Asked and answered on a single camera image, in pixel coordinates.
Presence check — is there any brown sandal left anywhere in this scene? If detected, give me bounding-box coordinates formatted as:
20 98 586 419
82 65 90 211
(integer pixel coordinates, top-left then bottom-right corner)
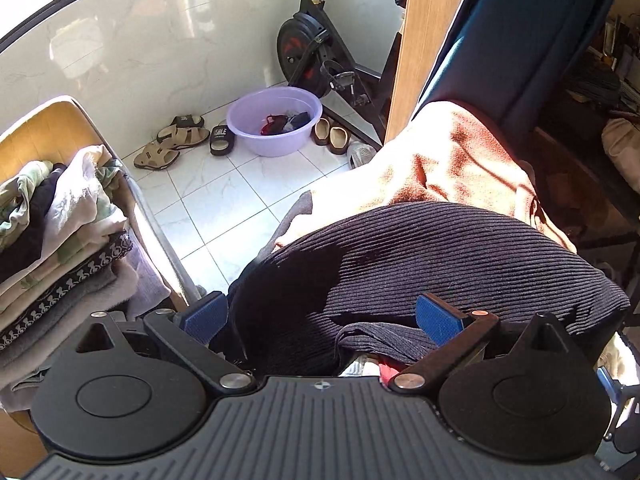
134 141 180 171

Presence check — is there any tan house slippers pair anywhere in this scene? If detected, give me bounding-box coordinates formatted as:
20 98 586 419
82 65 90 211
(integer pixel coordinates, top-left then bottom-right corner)
311 117 350 155

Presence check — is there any beige drawstring cosmetic bag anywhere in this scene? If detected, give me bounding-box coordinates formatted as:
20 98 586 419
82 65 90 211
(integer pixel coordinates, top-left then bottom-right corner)
601 118 640 191

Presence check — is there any purple plastic basin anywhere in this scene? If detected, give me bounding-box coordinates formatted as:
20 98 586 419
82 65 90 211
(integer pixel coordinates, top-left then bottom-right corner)
226 87 323 157

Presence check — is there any red garment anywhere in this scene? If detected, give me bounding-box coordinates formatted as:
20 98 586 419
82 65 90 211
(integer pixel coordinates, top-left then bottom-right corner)
378 356 408 386

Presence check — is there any black exercise bike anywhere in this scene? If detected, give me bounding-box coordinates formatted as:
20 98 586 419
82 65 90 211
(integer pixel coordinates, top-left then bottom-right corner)
277 0 402 148

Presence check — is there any teal blue curtain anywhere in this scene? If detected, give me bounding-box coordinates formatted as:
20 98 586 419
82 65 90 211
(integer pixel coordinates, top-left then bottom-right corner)
416 0 614 148

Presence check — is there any black slide slipper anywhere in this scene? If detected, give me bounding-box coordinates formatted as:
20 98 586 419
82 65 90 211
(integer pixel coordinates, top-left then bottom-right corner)
209 122 235 157

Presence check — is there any black ribbed knit garment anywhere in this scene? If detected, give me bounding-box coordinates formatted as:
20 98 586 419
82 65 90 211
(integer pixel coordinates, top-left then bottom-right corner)
212 202 629 375

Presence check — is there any orange brown blanket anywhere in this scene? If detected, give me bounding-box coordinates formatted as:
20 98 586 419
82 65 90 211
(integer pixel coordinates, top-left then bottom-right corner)
258 101 576 257

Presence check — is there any stack of folded clothes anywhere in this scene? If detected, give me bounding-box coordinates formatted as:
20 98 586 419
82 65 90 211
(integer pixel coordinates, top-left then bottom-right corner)
1 145 168 387

